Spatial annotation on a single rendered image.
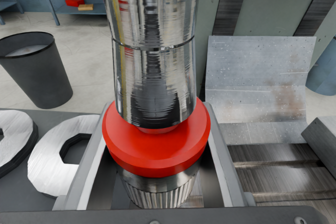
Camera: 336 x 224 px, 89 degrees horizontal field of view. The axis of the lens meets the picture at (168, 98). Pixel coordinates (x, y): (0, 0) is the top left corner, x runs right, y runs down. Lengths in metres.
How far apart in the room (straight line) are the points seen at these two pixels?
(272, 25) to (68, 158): 0.56
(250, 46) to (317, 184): 0.36
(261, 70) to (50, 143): 0.55
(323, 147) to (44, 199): 0.51
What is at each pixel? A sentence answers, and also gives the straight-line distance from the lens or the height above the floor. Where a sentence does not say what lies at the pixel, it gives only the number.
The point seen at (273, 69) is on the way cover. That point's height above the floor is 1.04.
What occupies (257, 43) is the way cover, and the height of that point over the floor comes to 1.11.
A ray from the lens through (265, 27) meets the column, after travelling 0.58.
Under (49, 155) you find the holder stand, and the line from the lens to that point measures 0.21.
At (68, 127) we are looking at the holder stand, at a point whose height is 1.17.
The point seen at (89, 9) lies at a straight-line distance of 4.06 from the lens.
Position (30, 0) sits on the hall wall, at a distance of 5.20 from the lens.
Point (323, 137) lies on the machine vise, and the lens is 0.52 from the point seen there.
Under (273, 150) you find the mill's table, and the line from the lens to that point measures 0.49.
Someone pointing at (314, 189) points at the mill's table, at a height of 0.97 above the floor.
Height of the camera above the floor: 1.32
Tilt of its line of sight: 43 degrees down
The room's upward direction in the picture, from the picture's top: 2 degrees clockwise
